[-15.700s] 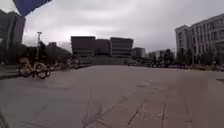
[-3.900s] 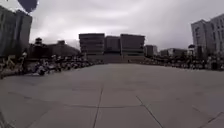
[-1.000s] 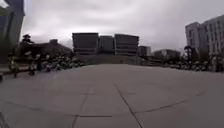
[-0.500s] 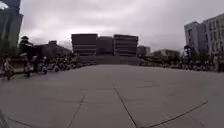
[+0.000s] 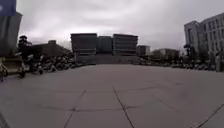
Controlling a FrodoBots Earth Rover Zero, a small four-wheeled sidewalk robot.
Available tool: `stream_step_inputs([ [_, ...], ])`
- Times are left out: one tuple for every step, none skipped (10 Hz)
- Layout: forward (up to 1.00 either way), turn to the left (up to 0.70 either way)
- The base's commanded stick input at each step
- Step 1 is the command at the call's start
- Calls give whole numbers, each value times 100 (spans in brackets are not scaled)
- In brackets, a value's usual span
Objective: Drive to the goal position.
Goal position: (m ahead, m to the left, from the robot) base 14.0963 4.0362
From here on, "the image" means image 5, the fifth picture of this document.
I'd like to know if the wide dark twin-block building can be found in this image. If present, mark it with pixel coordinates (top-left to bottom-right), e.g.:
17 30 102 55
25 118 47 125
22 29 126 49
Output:
70 32 139 64

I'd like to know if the grey paved slab plaza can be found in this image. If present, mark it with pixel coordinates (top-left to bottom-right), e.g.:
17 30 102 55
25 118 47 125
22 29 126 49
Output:
0 63 224 128

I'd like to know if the small distant building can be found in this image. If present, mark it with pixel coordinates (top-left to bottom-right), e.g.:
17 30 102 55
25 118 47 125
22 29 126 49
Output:
136 45 151 57

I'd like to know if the distant low building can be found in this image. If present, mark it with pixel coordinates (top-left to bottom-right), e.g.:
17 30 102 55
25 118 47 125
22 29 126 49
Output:
151 48 181 60

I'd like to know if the row of parked bicycles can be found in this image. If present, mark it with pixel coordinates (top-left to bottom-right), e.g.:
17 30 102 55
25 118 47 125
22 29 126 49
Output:
133 57 224 72
16 53 89 78

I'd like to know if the low dark building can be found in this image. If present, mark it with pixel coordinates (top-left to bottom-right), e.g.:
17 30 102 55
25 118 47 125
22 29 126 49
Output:
18 39 73 59

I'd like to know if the dark tree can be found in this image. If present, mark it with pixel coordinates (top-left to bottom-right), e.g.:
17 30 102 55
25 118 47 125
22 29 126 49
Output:
17 34 32 61

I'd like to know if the grey windowed office building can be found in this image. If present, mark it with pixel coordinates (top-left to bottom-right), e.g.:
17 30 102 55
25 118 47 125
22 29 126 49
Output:
183 12 224 58

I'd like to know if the tall grey building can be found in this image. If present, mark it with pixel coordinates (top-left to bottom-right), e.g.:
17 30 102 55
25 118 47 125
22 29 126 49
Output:
0 11 23 58

